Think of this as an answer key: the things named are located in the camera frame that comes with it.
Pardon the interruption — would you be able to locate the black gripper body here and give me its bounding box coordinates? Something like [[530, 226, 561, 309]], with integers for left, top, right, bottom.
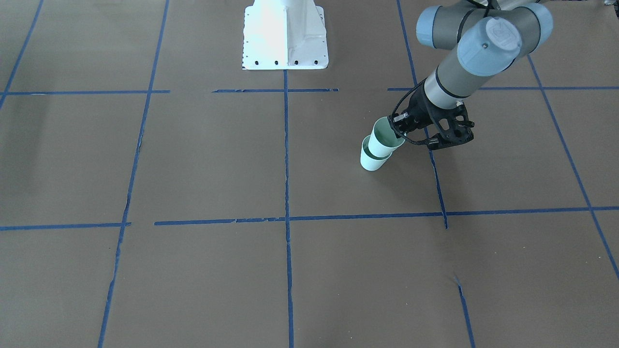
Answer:
[[388, 82, 460, 141]]

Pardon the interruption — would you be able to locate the mint green cup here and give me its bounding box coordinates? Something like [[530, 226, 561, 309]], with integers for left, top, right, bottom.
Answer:
[[368, 116, 405, 158], [360, 135, 391, 171]]

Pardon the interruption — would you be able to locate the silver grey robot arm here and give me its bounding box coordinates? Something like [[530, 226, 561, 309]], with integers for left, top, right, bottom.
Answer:
[[387, 0, 554, 150]]

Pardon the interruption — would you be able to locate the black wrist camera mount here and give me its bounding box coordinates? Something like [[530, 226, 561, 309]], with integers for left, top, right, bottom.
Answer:
[[427, 102, 475, 150]]

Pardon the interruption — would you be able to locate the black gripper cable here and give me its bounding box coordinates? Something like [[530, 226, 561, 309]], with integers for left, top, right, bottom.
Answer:
[[388, 0, 503, 145]]

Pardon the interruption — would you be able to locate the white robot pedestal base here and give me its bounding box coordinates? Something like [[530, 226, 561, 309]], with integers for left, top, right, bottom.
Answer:
[[241, 0, 329, 71]]

